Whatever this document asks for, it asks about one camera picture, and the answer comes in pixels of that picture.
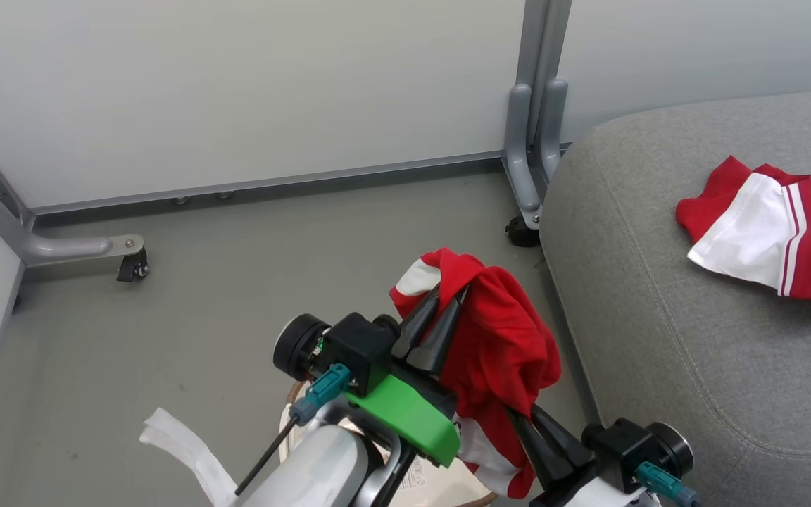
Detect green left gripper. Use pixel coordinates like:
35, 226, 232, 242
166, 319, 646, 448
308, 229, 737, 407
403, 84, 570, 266
344, 284, 470, 468

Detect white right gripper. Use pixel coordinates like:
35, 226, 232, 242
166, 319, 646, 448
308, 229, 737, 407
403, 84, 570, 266
507, 404, 650, 507

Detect red garment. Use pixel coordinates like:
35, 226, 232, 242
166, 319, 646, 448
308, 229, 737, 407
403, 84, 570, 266
388, 246, 562, 499

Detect red and white jersey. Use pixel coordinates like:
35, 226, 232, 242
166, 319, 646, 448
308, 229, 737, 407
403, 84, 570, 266
675, 156, 811, 321

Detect grey fabric sofa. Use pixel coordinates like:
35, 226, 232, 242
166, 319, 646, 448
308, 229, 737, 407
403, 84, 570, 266
539, 86, 811, 507

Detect white laundry basket brown rim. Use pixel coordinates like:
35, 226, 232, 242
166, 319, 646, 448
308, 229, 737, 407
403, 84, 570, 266
279, 380, 499, 507

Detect black caster wheel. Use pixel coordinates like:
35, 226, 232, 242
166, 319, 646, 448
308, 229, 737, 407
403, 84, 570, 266
115, 248, 149, 282
505, 215, 541, 248

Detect white fabric strip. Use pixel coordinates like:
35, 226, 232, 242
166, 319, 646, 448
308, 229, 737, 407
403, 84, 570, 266
139, 407, 239, 507

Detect grey partition leg flat foot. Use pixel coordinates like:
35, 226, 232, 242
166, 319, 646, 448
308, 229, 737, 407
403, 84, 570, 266
0, 120, 146, 268

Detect teal right cable connector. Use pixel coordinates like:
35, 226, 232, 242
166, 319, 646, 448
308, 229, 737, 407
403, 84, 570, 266
636, 461, 702, 507

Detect teal cable connector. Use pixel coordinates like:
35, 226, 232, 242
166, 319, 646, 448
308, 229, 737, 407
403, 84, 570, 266
289, 363, 352, 427
636, 461, 702, 507

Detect teal left cable connector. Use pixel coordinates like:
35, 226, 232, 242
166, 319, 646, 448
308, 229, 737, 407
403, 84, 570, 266
289, 363, 352, 427

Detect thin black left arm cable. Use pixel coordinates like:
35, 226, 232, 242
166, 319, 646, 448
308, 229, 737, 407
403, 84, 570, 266
234, 414, 301, 496

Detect long grey partition bottom rail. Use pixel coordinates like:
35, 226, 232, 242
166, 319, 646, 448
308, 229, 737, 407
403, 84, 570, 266
29, 149, 508, 215

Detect grey partition leg double post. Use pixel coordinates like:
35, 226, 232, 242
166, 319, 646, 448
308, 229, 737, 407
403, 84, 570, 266
503, 0, 574, 230

